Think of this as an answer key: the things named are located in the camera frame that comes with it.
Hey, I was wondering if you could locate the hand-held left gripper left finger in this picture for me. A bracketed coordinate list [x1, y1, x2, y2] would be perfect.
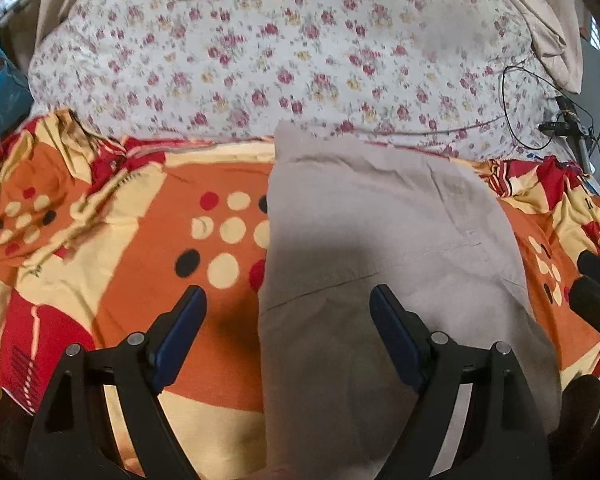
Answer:
[24, 285, 207, 480]

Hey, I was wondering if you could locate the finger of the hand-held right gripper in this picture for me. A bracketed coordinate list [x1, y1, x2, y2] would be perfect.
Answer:
[577, 250, 600, 282]
[567, 277, 600, 347]

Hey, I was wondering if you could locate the blue plastic bag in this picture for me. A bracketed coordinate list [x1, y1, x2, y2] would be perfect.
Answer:
[0, 35, 33, 136]

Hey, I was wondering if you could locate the black cable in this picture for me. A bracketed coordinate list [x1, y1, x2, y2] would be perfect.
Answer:
[500, 65, 566, 151]

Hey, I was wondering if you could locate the tripod stand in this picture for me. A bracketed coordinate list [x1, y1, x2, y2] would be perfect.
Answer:
[537, 95, 600, 177]

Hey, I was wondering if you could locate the orange red patterned bedsheet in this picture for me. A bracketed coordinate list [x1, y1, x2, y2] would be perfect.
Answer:
[0, 109, 600, 478]

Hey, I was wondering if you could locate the beige zip jacket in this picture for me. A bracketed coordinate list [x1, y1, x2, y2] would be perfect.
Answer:
[257, 121, 563, 480]

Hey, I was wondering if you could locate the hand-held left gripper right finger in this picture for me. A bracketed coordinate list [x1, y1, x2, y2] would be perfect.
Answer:
[369, 284, 552, 480]

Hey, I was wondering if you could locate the white floral quilt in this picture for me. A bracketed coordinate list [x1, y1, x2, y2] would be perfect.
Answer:
[27, 0, 581, 161]

